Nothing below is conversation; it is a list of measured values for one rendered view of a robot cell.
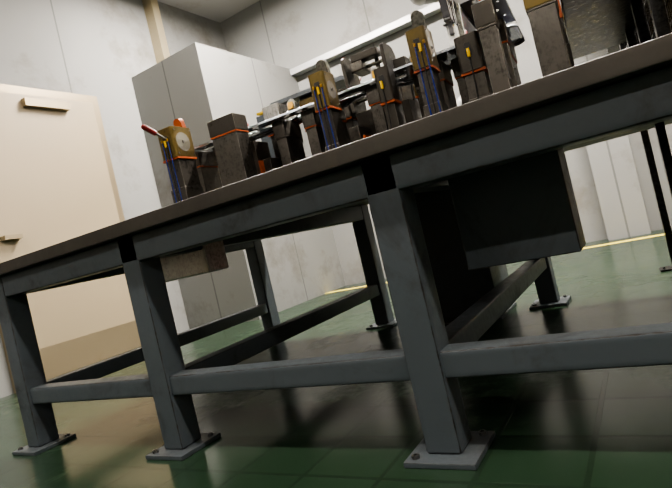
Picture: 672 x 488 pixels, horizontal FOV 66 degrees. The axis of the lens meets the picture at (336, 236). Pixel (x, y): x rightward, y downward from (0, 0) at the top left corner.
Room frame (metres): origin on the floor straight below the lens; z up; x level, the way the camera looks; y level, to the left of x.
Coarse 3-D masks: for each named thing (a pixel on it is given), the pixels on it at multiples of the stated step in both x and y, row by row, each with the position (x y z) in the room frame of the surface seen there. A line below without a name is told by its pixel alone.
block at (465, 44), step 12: (468, 36) 1.43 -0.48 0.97; (456, 48) 1.45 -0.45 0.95; (468, 48) 1.43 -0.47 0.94; (480, 48) 1.43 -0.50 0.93; (468, 60) 1.44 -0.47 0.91; (480, 60) 1.43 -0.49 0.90; (468, 72) 1.45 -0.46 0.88; (480, 72) 1.44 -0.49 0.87; (468, 84) 1.46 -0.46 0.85; (480, 84) 1.44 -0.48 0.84; (480, 96) 1.44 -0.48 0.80
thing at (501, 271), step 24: (432, 192) 2.39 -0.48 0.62; (432, 216) 2.41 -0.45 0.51; (432, 240) 2.42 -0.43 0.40; (456, 240) 2.36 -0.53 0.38; (432, 264) 2.43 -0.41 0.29; (456, 264) 2.38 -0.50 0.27; (456, 288) 2.39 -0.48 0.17; (480, 288) 2.33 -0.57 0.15; (456, 312) 2.40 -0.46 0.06; (504, 312) 2.37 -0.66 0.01
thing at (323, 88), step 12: (324, 72) 1.67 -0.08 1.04; (312, 84) 1.67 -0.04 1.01; (324, 84) 1.66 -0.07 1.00; (312, 96) 1.68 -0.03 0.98; (324, 96) 1.66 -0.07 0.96; (336, 96) 1.71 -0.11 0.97; (324, 108) 1.67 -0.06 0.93; (336, 108) 1.69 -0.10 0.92; (324, 120) 1.68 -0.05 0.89; (336, 120) 1.69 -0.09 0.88; (324, 132) 1.67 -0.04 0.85; (336, 132) 1.67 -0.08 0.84; (336, 144) 1.67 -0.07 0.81
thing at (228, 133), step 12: (216, 120) 1.87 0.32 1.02; (228, 120) 1.85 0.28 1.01; (240, 120) 1.87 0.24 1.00; (216, 132) 1.87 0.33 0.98; (228, 132) 1.85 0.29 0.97; (240, 132) 1.86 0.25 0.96; (216, 144) 1.88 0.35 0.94; (228, 144) 1.86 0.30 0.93; (240, 144) 1.85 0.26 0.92; (216, 156) 1.89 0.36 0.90; (228, 156) 1.87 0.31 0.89; (240, 156) 1.84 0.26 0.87; (252, 156) 1.90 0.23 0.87; (228, 168) 1.87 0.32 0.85; (240, 168) 1.85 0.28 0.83; (252, 168) 1.88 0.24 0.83; (228, 180) 1.88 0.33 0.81; (240, 180) 1.85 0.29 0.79
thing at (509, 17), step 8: (472, 0) 1.26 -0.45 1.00; (496, 0) 1.30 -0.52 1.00; (504, 0) 1.31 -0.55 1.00; (464, 8) 1.30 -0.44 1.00; (496, 8) 1.35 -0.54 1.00; (504, 8) 1.37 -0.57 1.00; (472, 16) 1.37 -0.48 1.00; (504, 16) 1.43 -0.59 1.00; (512, 16) 1.44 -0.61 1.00; (472, 24) 1.40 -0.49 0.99
